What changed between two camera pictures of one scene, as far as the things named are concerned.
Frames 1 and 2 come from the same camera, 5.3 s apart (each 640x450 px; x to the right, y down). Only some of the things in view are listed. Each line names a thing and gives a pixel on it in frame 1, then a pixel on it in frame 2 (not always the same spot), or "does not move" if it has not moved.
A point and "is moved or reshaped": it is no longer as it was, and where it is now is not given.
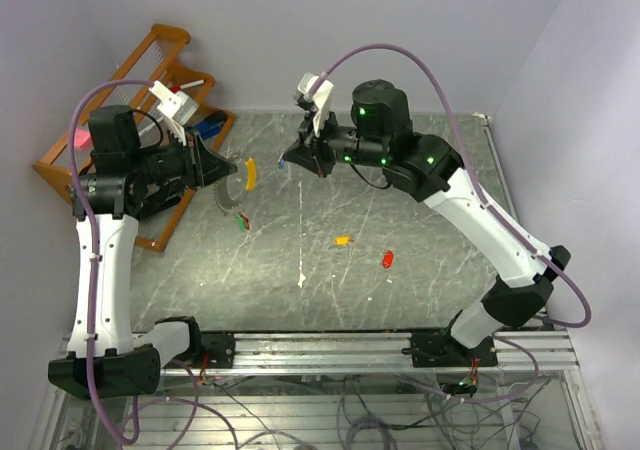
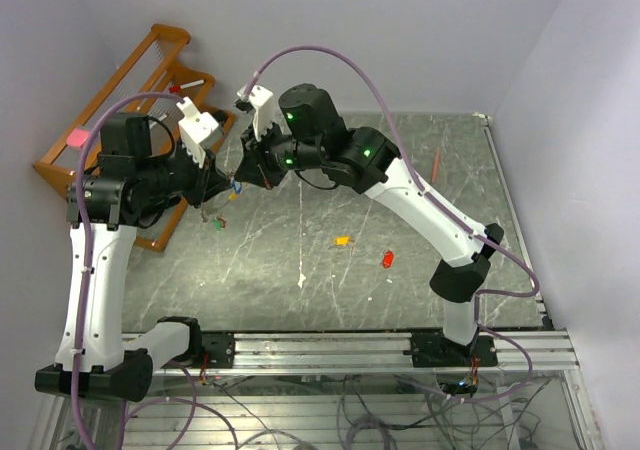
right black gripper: x=311 y=157 -> x=254 y=167
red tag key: x=388 y=259 does not move
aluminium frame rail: x=542 y=351 does not move
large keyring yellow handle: x=251 y=174 is moved or reshaped
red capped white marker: x=175 y=89 does not move
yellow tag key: x=342 y=240 does not move
